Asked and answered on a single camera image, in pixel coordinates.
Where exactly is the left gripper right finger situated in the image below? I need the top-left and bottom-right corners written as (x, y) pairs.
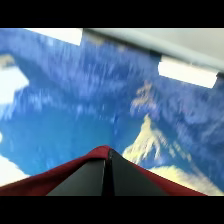
top-left (109, 148), bottom-right (170, 197)

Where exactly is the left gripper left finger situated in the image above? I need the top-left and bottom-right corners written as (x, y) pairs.
top-left (46, 156), bottom-right (108, 197)

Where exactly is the red T-shirt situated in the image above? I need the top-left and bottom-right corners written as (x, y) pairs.
top-left (0, 144), bottom-right (207, 197)

